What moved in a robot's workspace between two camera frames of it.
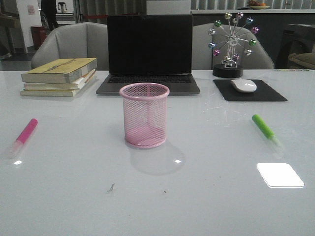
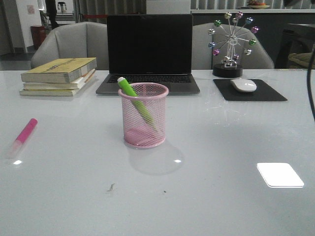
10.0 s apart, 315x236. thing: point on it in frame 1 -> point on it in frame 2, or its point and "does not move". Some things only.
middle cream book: x=75 y=85 does not move
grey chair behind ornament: x=210 y=44 does not move
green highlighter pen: x=277 y=148 -> x=137 y=101
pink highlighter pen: x=15 y=147 does not move
